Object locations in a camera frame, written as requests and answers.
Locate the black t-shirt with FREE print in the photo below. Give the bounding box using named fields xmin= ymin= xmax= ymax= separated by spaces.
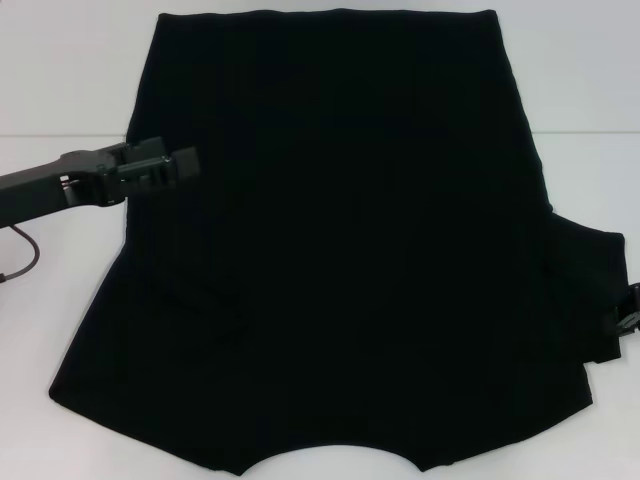
xmin=48 ymin=7 xmax=627 ymax=476

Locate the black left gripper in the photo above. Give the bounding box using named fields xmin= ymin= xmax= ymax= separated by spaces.
xmin=0 ymin=137 xmax=201 ymax=212

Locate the left arm cable with plug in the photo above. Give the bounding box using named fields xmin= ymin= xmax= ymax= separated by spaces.
xmin=0 ymin=223 xmax=42 ymax=285

